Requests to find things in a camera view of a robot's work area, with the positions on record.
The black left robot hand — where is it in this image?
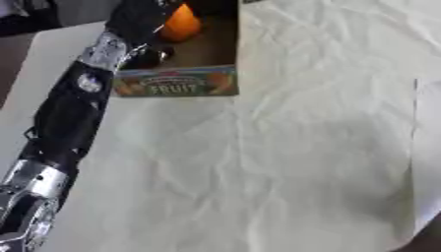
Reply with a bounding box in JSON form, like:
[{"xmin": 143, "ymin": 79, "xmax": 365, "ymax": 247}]
[{"xmin": 103, "ymin": 0, "xmax": 186, "ymax": 70}]

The orange toy fruit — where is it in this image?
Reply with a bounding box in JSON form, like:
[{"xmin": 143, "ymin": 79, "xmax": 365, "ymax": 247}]
[{"xmin": 158, "ymin": 2, "xmax": 204, "ymax": 43}]

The cardboard box with printed front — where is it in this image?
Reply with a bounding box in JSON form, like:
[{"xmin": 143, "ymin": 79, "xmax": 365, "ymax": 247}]
[{"xmin": 110, "ymin": 0, "xmax": 241, "ymax": 98}]

